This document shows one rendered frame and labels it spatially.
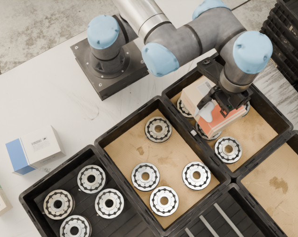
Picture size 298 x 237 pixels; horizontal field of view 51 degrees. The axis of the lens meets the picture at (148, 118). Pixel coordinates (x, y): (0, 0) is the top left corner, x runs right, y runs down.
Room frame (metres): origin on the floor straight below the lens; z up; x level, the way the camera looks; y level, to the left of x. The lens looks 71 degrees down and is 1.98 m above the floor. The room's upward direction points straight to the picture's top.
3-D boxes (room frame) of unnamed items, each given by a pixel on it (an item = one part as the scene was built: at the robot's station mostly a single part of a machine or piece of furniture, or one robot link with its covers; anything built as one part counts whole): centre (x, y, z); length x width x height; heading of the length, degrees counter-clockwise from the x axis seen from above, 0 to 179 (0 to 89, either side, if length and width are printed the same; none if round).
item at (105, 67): (0.66, 0.18, 0.85); 0.15 x 0.15 x 0.10
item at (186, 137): (0.20, -0.04, 0.87); 0.40 x 0.30 x 0.11; 38
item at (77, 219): (-0.03, 0.25, 0.86); 0.10 x 0.10 x 0.01
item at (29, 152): (0.28, 0.46, 0.74); 0.20 x 0.12 x 0.09; 116
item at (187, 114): (0.43, -0.16, 0.86); 0.10 x 0.10 x 0.01
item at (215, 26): (0.41, -0.14, 1.39); 0.11 x 0.11 x 0.08; 33
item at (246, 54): (0.33, -0.21, 1.40); 0.09 x 0.08 x 0.11; 33
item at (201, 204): (0.20, -0.04, 0.92); 0.40 x 0.30 x 0.02; 38
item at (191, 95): (0.35, -0.20, 1.08); 0.16 x 0.12 x 0.07; 33
